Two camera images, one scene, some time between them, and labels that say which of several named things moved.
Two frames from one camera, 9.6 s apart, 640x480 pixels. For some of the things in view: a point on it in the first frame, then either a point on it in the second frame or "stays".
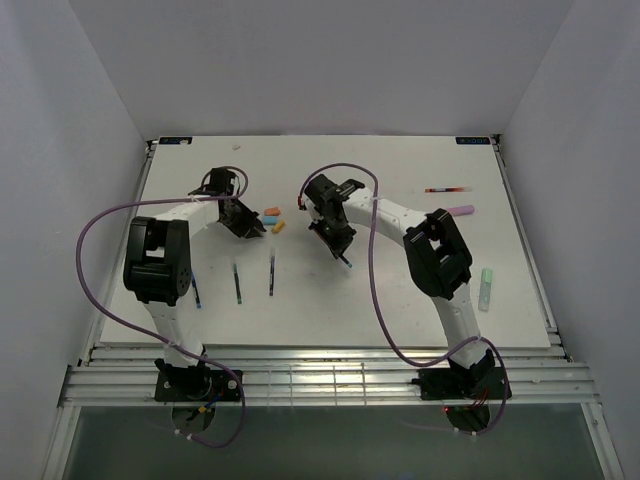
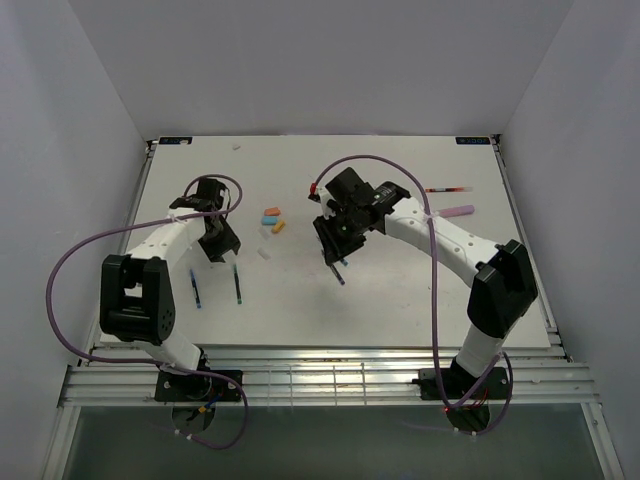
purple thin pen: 272,265 to 338,276
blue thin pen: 197,297 stays
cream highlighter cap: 278,227 stays
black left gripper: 250,220 to 230,241
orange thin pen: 448,190 stays
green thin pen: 239,298 stays
